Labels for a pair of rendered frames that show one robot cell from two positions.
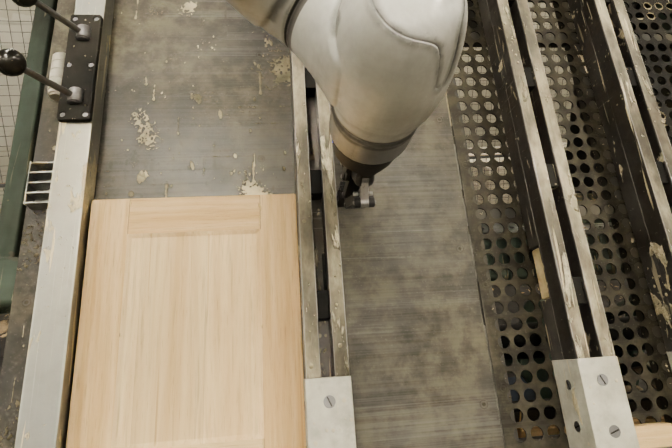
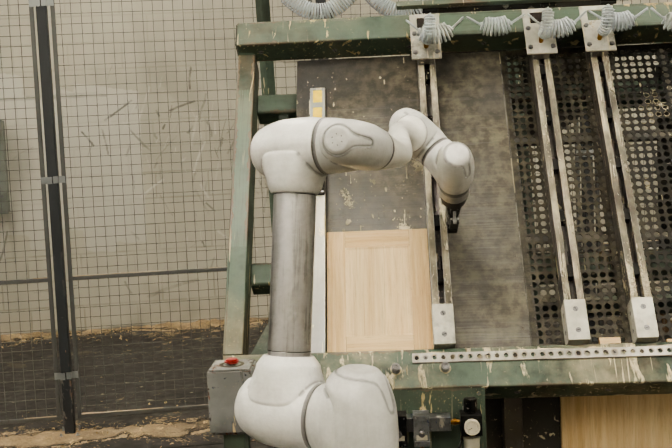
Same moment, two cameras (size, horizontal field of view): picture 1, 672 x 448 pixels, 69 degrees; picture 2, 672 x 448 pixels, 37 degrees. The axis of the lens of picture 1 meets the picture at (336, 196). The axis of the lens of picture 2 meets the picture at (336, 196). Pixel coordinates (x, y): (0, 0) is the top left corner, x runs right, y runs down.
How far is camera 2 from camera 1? 237 cm
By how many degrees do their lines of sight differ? 14
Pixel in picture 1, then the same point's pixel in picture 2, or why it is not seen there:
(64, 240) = (318, 249)
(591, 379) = (569, 308)
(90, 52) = not seen: hidden behind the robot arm
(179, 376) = (373, 309)
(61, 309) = (321, 277)
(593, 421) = (568, 325)
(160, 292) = (362, 273)
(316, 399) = (437, 312)
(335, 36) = (436, 163)
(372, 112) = (448, 184)
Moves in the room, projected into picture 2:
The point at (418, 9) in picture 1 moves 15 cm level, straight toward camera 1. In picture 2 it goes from (456, 158) to (443, 161)
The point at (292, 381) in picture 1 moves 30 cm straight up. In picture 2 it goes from (426, 312) to (422, 211)
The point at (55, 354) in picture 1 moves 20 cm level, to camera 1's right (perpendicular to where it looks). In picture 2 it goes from (320, 295) to (387, 295)
